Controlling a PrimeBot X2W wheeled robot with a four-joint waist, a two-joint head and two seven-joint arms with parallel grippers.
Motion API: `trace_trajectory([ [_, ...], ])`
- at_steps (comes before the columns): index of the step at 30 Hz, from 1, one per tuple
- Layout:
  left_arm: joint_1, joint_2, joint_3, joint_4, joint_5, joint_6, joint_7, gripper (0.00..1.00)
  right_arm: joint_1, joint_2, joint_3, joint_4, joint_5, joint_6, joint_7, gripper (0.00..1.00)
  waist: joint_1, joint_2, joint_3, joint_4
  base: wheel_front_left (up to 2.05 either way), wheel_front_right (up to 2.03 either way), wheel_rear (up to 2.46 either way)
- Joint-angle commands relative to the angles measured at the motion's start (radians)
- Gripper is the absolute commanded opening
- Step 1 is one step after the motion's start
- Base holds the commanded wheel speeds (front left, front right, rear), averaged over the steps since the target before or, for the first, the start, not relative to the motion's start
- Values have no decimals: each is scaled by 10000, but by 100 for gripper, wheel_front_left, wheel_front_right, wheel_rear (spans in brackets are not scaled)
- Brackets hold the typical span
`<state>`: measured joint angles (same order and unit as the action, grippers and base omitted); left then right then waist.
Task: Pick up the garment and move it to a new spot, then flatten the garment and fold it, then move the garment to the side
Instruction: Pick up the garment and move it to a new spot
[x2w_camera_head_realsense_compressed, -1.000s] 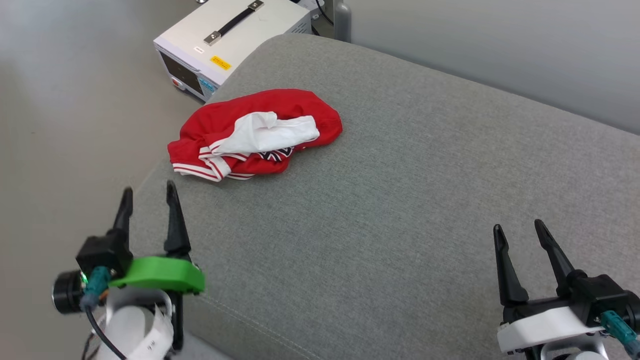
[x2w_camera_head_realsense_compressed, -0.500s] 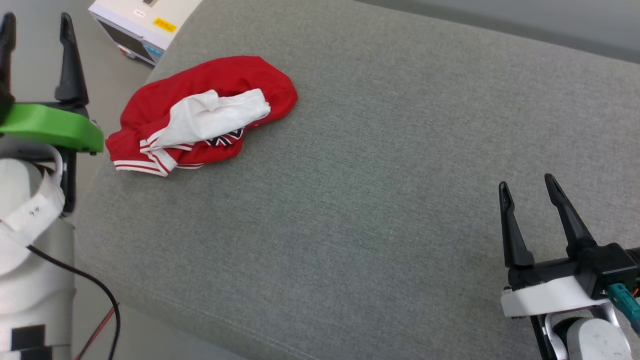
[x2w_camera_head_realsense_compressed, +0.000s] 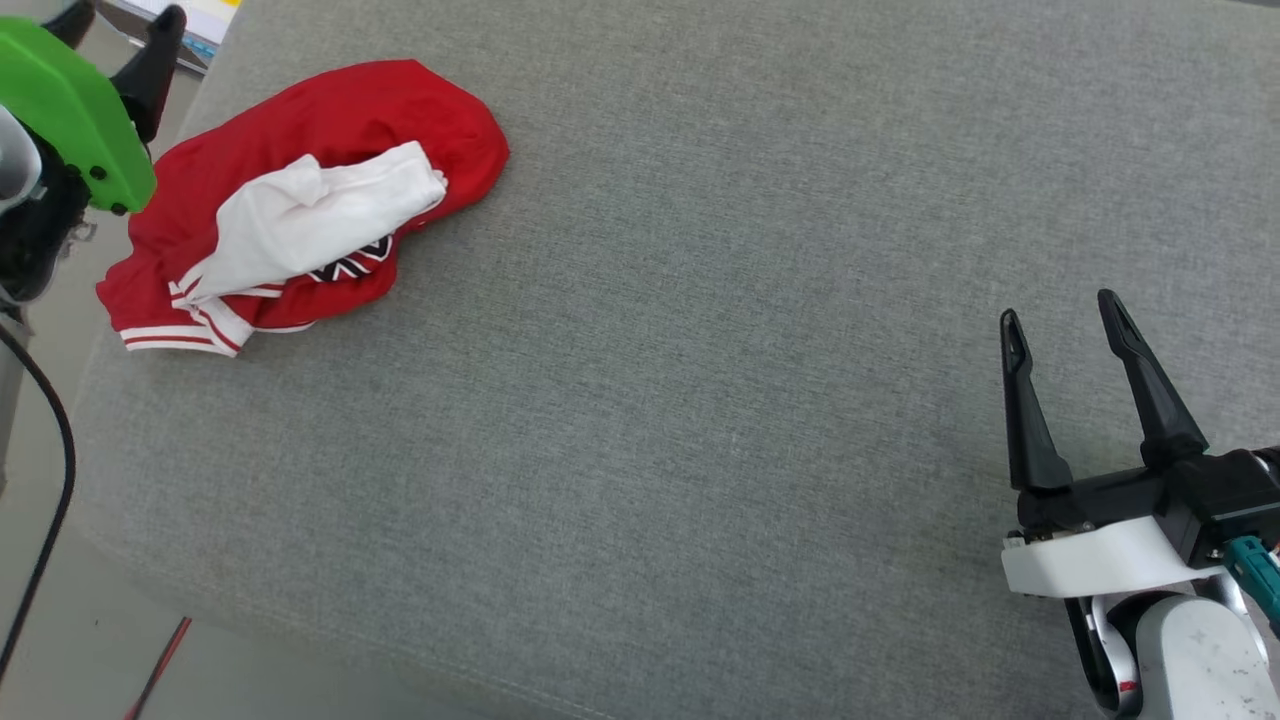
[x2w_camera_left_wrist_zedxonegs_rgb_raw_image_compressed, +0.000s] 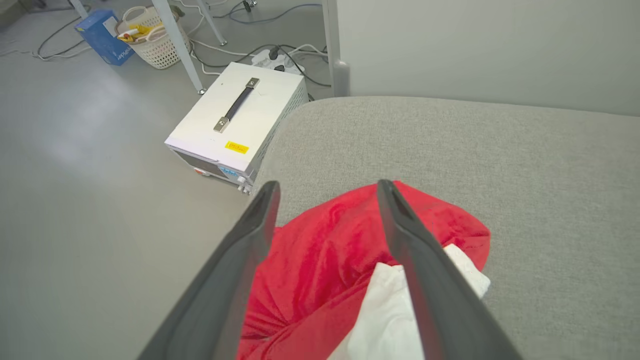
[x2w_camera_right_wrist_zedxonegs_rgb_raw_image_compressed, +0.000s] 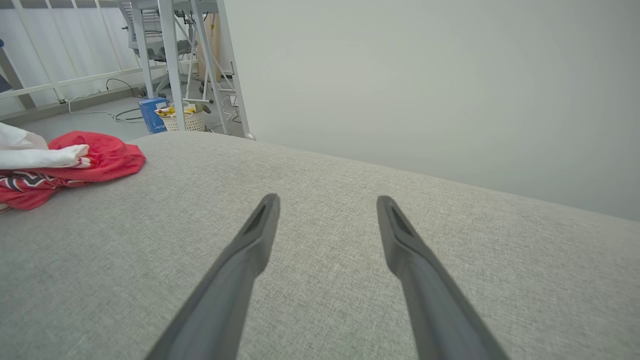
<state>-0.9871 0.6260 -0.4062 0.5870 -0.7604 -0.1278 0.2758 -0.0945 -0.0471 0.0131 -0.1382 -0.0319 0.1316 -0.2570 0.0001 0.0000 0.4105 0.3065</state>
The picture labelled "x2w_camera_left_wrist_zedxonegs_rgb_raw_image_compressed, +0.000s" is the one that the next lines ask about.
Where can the white power supply box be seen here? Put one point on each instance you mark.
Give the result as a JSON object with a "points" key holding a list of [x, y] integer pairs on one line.
{"points": [[250, 120]]}

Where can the white power strip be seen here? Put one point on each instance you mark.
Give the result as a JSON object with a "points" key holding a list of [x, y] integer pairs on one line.
{"points": [[265, 59]]}

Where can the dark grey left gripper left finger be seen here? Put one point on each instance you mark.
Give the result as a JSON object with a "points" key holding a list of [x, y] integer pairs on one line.
{"points": [[225, 290]]}

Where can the blue cardboard box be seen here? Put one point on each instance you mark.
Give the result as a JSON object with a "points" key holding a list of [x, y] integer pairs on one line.
{"points": [[102, 36]]}

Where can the red jersey with white sleeves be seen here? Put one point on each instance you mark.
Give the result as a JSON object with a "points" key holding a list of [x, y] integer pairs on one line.
{"points": [[320, 270]]}

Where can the white plastic laundry basket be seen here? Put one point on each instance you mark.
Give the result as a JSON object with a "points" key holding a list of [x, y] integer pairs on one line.
{"points": [[160, 47]]}

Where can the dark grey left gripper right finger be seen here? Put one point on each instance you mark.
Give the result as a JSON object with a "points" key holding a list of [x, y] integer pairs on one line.
{"points": [[440, 300]]}

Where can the white metal table leg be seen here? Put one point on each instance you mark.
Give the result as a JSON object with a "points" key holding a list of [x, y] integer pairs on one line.
{"points": [[177, 40], [212, 22]]}

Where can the yellow toy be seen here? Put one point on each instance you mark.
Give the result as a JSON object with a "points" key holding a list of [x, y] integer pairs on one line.
{"points": [[136, 32]]}

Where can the grey metal frame post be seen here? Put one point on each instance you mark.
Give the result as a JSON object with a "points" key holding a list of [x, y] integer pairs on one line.
{"points": [[334, 45]]}

